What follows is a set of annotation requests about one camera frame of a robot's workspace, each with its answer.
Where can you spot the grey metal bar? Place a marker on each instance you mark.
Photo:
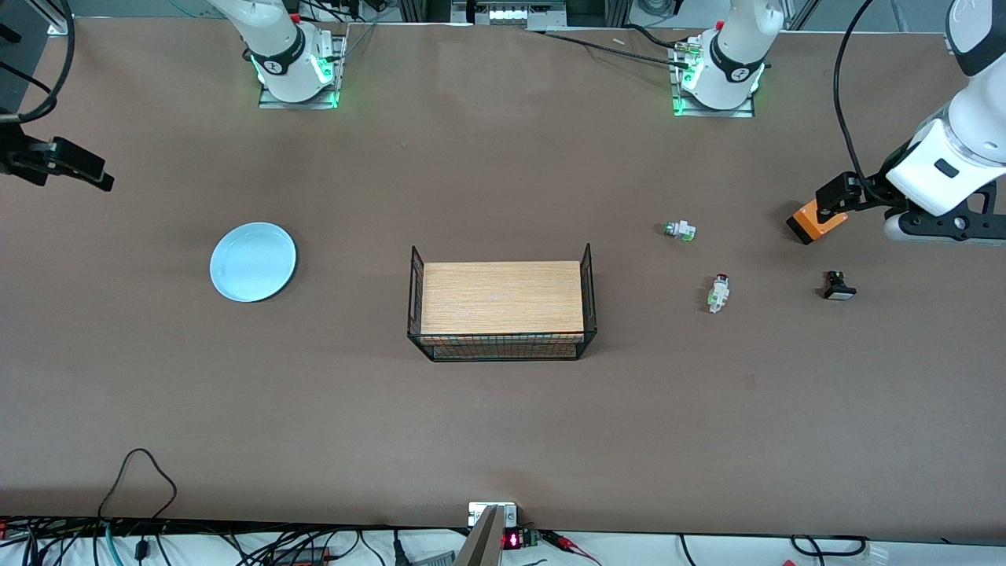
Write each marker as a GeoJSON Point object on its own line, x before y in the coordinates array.
{"type": "Point", "coordinates": [481, 546]}

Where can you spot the light wooden board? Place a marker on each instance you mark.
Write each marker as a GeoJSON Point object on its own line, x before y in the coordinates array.
{"type": "Point", "coordinates": [503, 297]}

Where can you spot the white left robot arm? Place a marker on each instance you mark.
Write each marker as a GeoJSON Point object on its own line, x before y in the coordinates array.
{"type": "Point", "coordinates": [735, 71]}

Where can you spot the white power strip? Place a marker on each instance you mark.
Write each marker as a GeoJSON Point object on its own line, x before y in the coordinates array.
{"type": "Point", "coordinates": [503, 14]}

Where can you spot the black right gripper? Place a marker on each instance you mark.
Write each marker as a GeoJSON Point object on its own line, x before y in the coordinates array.
{"type": "Point", "coordinates": [22, 154]}

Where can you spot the aluminium frame profile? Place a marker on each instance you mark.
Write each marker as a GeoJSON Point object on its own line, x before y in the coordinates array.
{"type": "Point", "coordinates": [55, 20]}

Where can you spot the orange box with round hole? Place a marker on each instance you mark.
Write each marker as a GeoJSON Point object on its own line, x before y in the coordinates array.
{"type": "Point", "coordinates": [817, 229]}

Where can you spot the small white box device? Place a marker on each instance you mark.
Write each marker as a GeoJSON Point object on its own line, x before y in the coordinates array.
{"type": "Point", "coordinates": [507, 515]}

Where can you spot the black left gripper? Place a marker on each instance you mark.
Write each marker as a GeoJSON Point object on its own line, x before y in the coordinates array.
{"type": "Point", "coordinates": [867, 191]}

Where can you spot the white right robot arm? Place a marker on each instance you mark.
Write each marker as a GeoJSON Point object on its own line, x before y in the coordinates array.
{"type": "Point", "coordinates": [279, 55]}

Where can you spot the light blue round plate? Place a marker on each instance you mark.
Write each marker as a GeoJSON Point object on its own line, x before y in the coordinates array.
{"type": "Point", "coordinates": [253, 262]}

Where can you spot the red digit display module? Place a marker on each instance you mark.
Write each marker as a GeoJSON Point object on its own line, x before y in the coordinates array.
{"type": "Point", "coordinates": [515, 540]}

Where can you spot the black power adapter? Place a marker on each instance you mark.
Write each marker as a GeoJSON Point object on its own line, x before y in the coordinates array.
{"type": "Point", "coordinates": [302, 555]}

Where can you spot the green push button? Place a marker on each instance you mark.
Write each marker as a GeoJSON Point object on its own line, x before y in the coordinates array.
{"type": "Point", "coordinates": [682, 230]}

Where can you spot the red clip test leads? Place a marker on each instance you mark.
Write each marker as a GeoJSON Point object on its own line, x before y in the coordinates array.
{"type": "Point", "coordinates": [562, 541]}

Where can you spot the black square push button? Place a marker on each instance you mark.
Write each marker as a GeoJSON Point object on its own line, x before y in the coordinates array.
{"type": "Point", "coordinates": [839, 292]}

